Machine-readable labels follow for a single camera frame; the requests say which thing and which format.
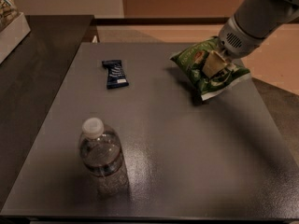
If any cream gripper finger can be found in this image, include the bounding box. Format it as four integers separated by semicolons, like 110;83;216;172
202;50;228;78

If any green jalapeno chip bag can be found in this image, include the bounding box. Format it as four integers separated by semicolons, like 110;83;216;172
170;36;251;101

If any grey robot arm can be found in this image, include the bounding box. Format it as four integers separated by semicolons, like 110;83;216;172
203;0;299;78

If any clear plastic water bottle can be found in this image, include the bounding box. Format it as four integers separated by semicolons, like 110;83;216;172
78;118;129;197

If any dark blue snack wrapper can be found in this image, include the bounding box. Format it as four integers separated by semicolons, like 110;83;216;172
102;60;129;89

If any dark side table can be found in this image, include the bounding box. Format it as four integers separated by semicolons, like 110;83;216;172
0;15;94;210

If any white box with snacks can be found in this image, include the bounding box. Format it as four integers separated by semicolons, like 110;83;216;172
0;0;31;63

